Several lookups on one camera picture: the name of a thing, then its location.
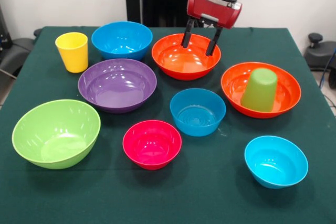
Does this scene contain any large blue plastic bowl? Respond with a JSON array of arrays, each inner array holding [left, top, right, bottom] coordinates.
[[91, 22, 153, 61]]

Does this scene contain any black equipment base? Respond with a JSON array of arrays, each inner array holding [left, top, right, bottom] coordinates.
[[304, 33, 336, 89], [0, 6, 43, 80]]

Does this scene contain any dark green tablecloth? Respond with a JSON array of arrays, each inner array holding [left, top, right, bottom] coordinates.
[[0, 26, 336, 224]]

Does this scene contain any green plastic cup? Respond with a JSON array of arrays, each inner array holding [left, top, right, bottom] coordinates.
[[240, 68, 278, 112]]

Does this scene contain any yellow plastic cup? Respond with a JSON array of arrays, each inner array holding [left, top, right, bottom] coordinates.
[[55, 32, 89, 73]]

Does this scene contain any small cyan plastic bowl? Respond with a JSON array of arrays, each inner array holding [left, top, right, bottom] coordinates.
[[244, 135, 309, 189]]

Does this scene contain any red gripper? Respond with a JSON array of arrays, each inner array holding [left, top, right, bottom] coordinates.
[[181, 0, 243, 57]]

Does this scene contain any purple plastic bowl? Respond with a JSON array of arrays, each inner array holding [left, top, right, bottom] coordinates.
[[78, 59, 158, 114]]

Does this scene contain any orange plastic bowl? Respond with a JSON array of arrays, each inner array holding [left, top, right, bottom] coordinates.
[[152, 34, 222, 81], [221, 62, 302, 119]]

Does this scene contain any large green plastic bowl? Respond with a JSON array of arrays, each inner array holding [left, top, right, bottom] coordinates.
[[12, 99, 101, 170]]

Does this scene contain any small dark blue bowl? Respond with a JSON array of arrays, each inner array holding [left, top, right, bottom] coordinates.
[[170, 88, 227, 137]]

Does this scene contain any pink plastic bowl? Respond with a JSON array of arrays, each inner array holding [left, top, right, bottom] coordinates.
[[122, 120, 182, 171]]

